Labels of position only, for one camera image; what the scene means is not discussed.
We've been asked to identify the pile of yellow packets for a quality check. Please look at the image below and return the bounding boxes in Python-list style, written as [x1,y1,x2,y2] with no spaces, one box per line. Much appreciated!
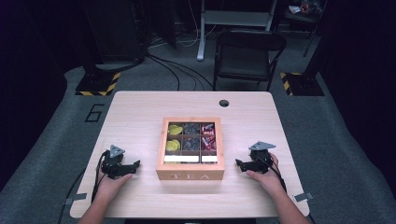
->
[167,124,185,152]

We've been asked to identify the pile of red packets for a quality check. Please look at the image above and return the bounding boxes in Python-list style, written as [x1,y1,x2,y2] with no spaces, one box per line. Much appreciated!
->
[200,123,218,152]

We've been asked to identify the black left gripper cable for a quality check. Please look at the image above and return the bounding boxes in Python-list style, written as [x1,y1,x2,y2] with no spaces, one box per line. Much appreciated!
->
[91,151,109,203]

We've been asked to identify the person's right hand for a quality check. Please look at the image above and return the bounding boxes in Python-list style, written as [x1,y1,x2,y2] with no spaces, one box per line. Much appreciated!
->
[246,152,286,195]

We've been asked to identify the yellow black striped stand base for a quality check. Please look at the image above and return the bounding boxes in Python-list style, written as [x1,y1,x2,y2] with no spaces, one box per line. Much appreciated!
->
[279,72,325,97]
[75,72,121,97]

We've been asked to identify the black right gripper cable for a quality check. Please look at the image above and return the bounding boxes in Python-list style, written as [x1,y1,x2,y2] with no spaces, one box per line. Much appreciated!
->
[257,155,288,194]

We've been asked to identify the wooden tea box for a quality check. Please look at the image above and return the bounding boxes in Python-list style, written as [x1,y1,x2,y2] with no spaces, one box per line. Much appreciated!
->
[155,116,226,181]

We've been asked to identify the person's left hand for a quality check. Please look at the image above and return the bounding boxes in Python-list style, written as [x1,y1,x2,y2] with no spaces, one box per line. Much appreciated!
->
[98,173,134,200]

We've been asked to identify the white cables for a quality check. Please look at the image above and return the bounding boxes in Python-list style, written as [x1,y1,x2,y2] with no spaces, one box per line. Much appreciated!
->
[176,0,218,49]

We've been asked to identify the black floor cables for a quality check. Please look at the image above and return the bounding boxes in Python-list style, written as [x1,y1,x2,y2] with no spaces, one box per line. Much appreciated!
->
[146,52,214,91]

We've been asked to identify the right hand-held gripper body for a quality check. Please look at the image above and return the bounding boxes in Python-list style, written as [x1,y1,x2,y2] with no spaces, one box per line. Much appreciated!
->
[247,141,276,175]

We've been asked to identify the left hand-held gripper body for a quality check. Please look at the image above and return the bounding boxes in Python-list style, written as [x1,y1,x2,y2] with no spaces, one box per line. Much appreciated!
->
[101,144,126,180]

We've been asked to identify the black cabinet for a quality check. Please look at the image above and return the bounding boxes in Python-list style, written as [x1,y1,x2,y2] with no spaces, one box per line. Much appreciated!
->
[83,0,148,64]

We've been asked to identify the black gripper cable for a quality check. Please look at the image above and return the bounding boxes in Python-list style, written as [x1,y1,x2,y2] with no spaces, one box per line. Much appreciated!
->
[91,151,109,203]
[257,155,288,194]

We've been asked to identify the black folding chair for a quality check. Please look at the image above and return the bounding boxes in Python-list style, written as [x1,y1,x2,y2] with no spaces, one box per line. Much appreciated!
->
[213,29,288,91]

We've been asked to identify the white desk frame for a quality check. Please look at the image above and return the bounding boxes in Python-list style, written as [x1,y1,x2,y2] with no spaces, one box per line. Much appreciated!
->
[196,0,278,62]

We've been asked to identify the clutter on dark shelf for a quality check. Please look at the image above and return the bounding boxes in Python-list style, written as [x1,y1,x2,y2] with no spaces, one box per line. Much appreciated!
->
[288,0,323,17]

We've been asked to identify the grey tape strip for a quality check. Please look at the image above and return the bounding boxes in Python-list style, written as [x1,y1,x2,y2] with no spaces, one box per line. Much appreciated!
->
[64,192,88,205]
[293,191,315,203]

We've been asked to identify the pile of dark packets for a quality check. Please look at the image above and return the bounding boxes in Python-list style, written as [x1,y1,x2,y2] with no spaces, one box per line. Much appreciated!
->
[182,122,201,152]

